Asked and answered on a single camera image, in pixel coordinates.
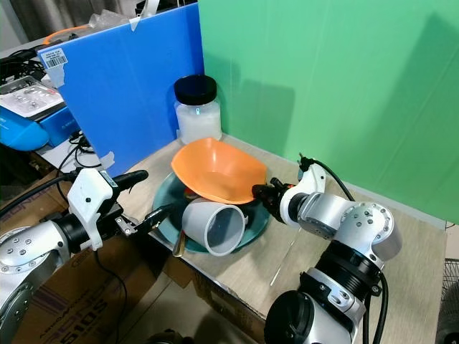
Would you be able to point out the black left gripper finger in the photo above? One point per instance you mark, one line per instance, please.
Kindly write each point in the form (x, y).
(158, 215)
(133, 178)

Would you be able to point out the orange plastic bowl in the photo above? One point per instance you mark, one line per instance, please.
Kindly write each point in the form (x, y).
(215, 168)

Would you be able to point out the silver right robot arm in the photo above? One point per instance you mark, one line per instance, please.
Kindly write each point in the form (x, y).
(358, 229)

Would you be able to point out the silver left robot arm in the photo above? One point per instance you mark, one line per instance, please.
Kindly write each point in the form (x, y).
(29, 265)

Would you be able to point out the teal round plate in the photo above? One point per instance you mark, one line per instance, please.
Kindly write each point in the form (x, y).
(166, 204)

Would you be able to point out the gold metal spoon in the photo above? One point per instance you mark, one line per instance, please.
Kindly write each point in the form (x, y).
(178, 245)

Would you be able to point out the grey plastic cup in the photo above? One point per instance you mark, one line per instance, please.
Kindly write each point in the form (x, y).
(204, 218)

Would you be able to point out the thin white stick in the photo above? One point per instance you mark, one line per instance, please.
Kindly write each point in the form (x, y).
(283, 261)

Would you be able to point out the blue plastic board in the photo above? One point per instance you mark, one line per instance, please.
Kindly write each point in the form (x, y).
(129, 93)

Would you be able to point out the brown cardboard box under table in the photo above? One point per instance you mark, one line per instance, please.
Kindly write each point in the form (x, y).
(172, 301)

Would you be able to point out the clear jar with black lid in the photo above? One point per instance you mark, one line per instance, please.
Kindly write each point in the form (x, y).
(197, 118)

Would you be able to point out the blue device box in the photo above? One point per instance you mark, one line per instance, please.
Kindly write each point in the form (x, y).
(21, 136)

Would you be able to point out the green plastic board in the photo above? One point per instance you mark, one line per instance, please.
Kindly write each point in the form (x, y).
(330, 86)

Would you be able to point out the white printed package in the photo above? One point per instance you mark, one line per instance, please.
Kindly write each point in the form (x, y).
(29, 100)

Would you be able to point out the clear plastic bag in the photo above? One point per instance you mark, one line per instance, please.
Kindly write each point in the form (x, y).
(107, 20)

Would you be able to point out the white tape strip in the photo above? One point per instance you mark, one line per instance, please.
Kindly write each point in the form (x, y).
(145, 11)

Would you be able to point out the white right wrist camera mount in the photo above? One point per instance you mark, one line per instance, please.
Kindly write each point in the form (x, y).
(290, 206)

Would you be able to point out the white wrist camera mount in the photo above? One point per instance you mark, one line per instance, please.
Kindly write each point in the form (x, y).
(90, 197)
(290, 206)

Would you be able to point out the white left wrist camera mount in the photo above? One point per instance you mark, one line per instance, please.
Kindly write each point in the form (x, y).
(90, 197)

